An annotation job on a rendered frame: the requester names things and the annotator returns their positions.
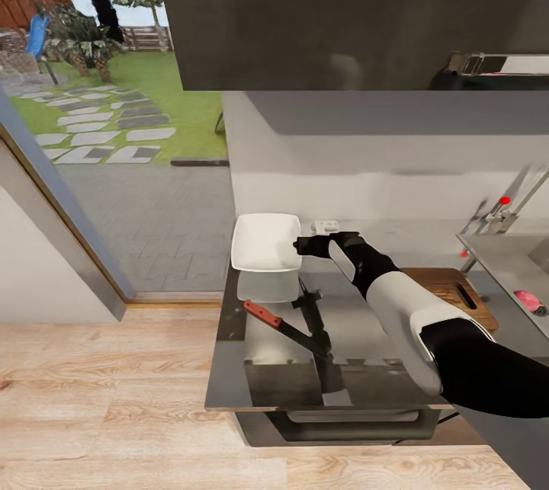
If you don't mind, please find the vidalia onion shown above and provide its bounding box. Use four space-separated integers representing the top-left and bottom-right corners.
514 290 542 312

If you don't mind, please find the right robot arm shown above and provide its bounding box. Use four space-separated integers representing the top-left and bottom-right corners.
294 219 549 490

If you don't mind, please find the cutting board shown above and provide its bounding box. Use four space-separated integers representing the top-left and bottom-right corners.
399 267 499 332

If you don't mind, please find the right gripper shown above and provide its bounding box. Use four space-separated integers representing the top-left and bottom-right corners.
294 235 324 258

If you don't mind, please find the bowl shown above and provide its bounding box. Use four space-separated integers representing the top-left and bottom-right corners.
231 212 303 273

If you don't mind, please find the parer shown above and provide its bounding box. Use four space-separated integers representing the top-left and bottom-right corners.
243 299 329 358

